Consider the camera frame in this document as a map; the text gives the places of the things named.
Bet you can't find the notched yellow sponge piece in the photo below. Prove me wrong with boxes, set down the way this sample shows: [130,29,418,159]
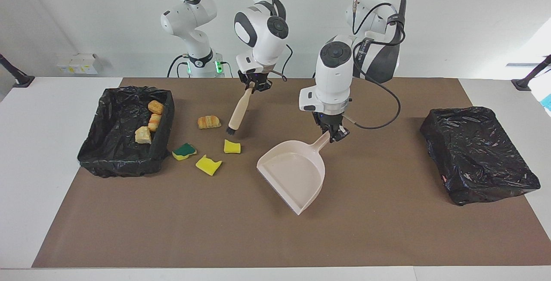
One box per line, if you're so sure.
[195,154,223,176]

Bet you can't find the black base cable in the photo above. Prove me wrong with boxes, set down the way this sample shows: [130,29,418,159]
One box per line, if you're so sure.
[167,54,190,77]

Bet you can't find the box wrapped in black bag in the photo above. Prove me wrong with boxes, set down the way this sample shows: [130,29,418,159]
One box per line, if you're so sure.
[420,106,541,206]

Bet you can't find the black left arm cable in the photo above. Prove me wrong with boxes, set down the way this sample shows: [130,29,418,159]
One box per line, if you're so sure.
[344,0,402,130]

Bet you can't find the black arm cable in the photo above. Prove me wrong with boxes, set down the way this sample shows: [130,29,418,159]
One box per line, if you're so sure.
[275,44,293,82]
[344,0,402,130]

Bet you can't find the black stand leg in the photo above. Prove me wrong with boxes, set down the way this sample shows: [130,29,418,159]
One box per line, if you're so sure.
[0,53,35,89]
[511,54,551,91]

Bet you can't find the beige hand brush black bristles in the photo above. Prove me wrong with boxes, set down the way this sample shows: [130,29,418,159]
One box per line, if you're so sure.
[226,84,255,136]

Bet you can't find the open bin with black bag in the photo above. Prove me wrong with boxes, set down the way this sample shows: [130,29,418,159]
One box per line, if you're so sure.
[77,86,175,178]

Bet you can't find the green and yellow sponge piece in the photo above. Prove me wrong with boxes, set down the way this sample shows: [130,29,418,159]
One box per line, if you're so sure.
[172,142,197,161]

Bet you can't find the brown table mat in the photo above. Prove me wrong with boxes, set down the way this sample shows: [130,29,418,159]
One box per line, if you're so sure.
[31,77,551,269]

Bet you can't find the beige plastic dustpan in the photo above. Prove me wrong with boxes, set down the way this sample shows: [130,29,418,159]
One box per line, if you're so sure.
[257,132,331,216]

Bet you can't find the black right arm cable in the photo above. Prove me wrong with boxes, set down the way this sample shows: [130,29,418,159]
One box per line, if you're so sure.
[275,44,293,82]

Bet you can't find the striped croissant bread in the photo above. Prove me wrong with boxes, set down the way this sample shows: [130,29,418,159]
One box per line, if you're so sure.
[197,115,222,130]

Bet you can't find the white wall socket boxes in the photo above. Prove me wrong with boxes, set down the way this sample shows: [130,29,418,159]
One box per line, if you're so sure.
[56,53,102,75]

